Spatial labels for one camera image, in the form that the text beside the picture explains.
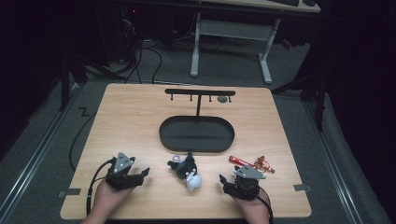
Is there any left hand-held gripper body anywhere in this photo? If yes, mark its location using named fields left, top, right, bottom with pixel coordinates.
left=105, top=151, right=145, bottom=191

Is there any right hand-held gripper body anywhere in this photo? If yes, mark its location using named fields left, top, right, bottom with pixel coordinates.
left=228, top=165, right=267, bottom=201

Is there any red candy bar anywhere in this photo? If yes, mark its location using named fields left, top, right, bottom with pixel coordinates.
left=229, top=155, right=258, bottom=169

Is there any gold and red candy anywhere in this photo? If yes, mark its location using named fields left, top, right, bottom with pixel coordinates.
left=253, top=155, right=276, bottom=175

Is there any black and white plush keychain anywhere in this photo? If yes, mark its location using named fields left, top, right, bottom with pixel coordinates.
left=166, top=151, right=203, bottom=192

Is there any black key rack with tray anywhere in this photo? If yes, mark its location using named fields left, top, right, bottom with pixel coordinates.
left=158, top=88, right=236, bottom=154

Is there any person's right hand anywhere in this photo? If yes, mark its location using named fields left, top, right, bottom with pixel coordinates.
left=232, top=188, right=271, bottom=218

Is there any person's left hand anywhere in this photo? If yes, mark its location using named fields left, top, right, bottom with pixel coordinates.
left=92, top=178, right=135, bottom=217

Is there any grey tape piece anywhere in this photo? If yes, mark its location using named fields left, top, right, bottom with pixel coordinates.
left=57, top=188, right=82, bottom=199
left=292, top=183, right=313, bottom=193

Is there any black stand leg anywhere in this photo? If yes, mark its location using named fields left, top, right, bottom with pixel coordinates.
left=58, top=54, right=90, bottom=112
left=270, top=69, right=329, bottom=133

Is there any dark computer tower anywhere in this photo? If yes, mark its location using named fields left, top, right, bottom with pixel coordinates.
left=119, top=5, right=143, bottom=64

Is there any white-legged wooden desk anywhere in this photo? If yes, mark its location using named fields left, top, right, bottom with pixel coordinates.
left=189, top=0, right=321, bottom=86

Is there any black keyboard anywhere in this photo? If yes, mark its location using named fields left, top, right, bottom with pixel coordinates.
left=269, top=0, right=301, bottom=7

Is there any left hand-held gripper cable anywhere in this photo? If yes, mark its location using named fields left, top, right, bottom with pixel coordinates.
left=85, top=158, right=117, bottom=217

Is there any hand-held gripper cable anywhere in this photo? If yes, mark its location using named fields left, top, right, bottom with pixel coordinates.
left=257, top=186, right=276, bottom=224
left=85, top=158, right=117, bottom=217

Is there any right hand-held gripper cable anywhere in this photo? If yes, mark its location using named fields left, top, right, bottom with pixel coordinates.
left=257, top=186, right=276, bottom=224

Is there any black floor cable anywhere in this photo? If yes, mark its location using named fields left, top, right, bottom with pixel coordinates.
left=68, top=111, right=98, bottom=173

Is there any metal floor rail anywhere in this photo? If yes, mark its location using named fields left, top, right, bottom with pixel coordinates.
left=0, top=83, right=82, bottom=220
left=302, top=98, right=364, bottom=224

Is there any bundle of black cables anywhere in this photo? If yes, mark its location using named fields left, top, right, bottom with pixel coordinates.
left=83, top=18, right=164, bottom=86

